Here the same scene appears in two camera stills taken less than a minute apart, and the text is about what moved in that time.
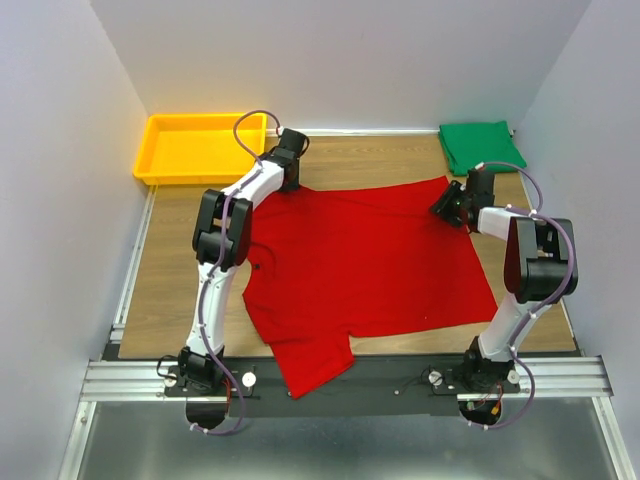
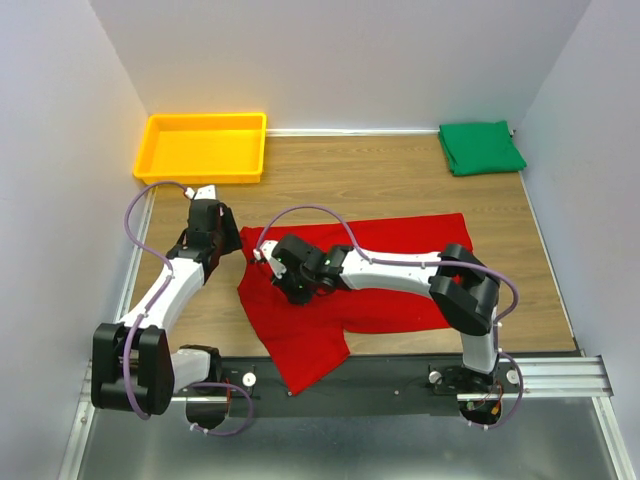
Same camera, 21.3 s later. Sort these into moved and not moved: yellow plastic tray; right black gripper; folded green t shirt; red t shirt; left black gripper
Moved: left black gripper; right black gripper; red t shirt
Not moved: yellow plastic tray; folded green t shirt
